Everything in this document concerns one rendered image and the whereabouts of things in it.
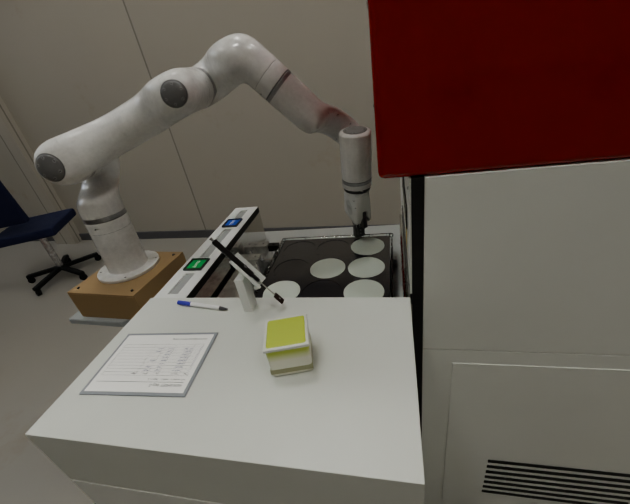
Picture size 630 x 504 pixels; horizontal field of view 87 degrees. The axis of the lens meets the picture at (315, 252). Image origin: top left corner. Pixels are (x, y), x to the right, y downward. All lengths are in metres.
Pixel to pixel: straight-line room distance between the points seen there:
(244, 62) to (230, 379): 0.68
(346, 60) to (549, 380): 2.25
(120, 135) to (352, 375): 0.81
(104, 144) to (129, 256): 0.35
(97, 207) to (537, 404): 1.24
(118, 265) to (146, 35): 2.33
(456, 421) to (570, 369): 0.30
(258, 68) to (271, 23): 1.90
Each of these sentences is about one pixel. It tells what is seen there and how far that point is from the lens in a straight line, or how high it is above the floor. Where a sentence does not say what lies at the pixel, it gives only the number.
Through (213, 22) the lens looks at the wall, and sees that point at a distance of 2.95.
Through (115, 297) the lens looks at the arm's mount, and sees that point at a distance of 1.14.
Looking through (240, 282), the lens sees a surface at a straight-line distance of 0.71.
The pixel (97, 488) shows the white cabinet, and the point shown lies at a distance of 0.86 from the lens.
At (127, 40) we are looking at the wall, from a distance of 3.36.
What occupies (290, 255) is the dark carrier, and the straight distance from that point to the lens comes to 1.04.
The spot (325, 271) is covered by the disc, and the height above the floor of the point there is 0.90.
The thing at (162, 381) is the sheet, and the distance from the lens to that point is 0.69.
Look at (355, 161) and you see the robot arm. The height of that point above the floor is 1.17.
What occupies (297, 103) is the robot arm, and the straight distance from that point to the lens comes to 0.88.
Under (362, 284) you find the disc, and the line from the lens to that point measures 0.87.
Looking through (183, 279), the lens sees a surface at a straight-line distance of 0.97.
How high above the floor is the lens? 1.42
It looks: 30 degrees down
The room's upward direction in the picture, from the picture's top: 10 degrees counter-clockwise
